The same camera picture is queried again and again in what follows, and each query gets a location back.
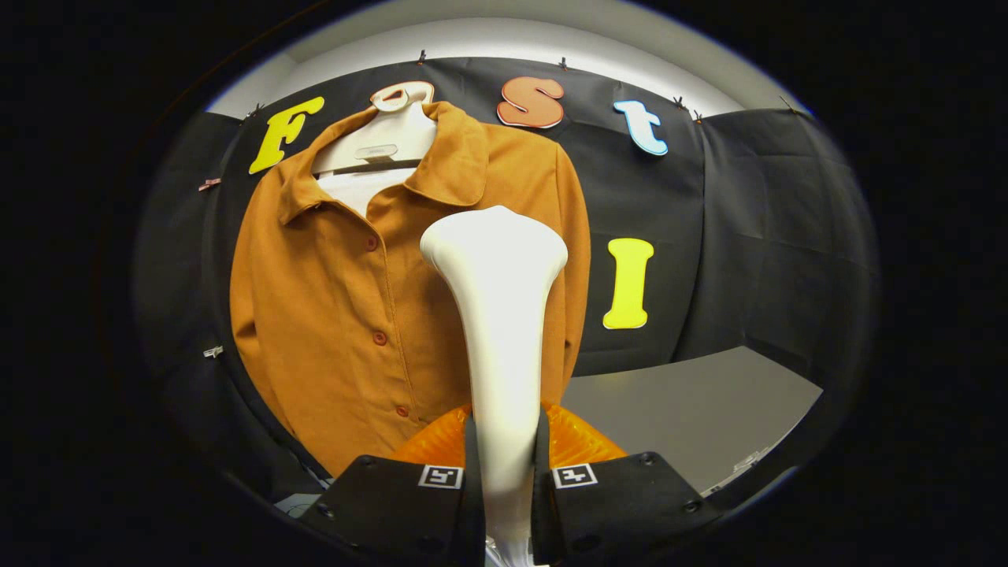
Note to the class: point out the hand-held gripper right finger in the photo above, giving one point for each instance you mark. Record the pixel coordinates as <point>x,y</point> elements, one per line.
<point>614,504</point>

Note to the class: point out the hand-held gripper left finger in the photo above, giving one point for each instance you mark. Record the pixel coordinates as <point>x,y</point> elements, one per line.
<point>394,512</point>

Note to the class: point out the white garment steamer head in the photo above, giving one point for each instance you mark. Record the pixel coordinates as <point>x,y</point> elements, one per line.
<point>504,331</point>

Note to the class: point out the brown button-up shirt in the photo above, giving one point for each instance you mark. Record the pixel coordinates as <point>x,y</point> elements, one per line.
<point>331,315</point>

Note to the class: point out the grey cabinet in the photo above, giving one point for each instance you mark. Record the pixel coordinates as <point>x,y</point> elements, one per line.
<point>693,409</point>

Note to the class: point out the black backdrop cloth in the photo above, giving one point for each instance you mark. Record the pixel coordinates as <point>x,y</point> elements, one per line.
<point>756,220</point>

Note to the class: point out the red metal clip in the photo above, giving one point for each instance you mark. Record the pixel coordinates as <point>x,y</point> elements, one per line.
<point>209,184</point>

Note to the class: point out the white mannequin torso stand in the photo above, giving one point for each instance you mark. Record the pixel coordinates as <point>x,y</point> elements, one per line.
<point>386,134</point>

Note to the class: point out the row of black backdrop clips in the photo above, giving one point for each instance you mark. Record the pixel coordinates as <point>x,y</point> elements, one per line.
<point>562,63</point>

